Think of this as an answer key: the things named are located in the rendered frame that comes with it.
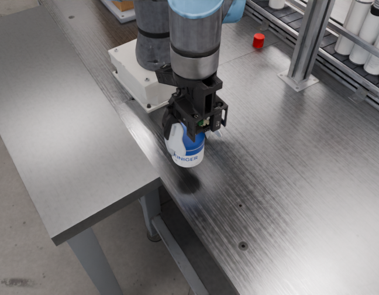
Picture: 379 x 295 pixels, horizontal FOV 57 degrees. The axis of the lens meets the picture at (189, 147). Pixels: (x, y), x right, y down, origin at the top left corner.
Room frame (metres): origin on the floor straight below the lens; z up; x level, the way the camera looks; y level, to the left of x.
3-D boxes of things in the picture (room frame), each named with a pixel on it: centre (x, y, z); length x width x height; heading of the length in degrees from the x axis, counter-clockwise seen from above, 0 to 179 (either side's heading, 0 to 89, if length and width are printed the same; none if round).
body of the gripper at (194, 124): (0.44, -0.01, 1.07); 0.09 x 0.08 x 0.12; 34
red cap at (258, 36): (0.96, -0.22, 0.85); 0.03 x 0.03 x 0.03
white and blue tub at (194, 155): (0.47, 0.00, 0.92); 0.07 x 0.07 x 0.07
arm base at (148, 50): (0.78, 0.07, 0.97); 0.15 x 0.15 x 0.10
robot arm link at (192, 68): (0.45, -0.01, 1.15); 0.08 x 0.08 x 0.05
